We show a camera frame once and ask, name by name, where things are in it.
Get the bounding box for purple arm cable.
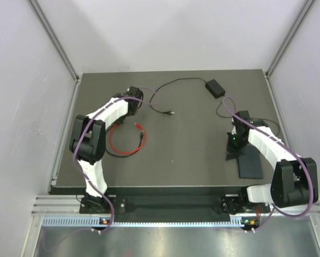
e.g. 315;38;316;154
223;95;315;233
39;86;161;251

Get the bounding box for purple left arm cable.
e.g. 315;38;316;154
39;86;161;251

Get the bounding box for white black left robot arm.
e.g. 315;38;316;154
69;86;148;213

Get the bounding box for black ethernet cable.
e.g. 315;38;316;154
105;122;146;158

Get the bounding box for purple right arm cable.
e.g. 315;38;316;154
223;95;315;233

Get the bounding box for dark grey network switch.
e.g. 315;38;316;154
237;145;263;179

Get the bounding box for dark grey table mat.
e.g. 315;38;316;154
49;70;305;188

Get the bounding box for aluminium frame rail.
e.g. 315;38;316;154
31;194;320;215

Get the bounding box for grey slotted cable duct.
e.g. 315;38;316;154
42;216;257;228

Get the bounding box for black power adapter cable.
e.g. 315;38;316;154
215;95;280;134

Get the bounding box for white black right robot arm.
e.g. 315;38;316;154
226;111;318;212

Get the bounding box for red ethernet cable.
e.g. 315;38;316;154
108;122;147;155

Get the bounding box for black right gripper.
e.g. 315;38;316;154
225;132;248;161

